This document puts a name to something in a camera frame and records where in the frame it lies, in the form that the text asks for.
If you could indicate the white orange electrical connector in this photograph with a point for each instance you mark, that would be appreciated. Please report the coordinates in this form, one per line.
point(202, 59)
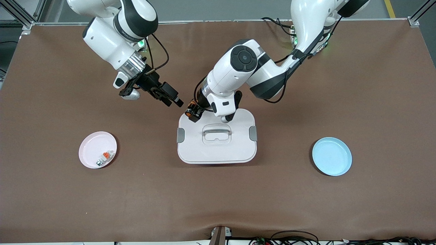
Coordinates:
point(107, 155)

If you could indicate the orange black push switch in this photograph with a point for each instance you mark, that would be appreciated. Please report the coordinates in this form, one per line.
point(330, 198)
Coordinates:
point(192, 102)

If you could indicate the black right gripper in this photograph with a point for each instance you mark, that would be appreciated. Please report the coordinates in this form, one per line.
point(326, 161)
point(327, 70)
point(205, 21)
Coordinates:
point(150, 82)

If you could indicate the pink round plate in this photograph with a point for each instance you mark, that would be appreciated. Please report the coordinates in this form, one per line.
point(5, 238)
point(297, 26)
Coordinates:
point(93, 146)

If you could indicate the silver table edge rail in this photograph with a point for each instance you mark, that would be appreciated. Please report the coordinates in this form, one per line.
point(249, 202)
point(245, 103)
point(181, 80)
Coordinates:
point(221, 21)

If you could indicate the brown table mat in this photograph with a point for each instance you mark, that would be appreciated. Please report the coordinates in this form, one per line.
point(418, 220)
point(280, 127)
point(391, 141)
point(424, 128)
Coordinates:
point(218, 204)

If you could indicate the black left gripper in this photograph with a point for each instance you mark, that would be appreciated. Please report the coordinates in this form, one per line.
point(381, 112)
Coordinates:
point(201, 101)

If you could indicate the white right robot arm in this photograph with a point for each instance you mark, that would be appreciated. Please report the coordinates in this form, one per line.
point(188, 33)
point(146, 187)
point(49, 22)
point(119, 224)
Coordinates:
point(105, 41)

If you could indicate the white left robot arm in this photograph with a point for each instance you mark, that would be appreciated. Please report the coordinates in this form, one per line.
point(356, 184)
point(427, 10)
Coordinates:
point(224, 75)

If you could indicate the aluminium frame post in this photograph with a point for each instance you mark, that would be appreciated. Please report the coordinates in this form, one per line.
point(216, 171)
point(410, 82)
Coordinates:
point(414, 22)
point(25, 24)

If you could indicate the white lidded storage box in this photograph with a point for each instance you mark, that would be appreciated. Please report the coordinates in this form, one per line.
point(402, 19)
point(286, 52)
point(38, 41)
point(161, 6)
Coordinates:
point(218, 149)

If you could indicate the light blue round plate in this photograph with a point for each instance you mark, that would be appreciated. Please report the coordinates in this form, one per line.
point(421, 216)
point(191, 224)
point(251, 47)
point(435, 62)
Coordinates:
point(332, 156)

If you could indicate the metal table clamp bracket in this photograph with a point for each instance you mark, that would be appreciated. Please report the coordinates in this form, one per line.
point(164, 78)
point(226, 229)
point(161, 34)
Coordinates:
point(218, 236)

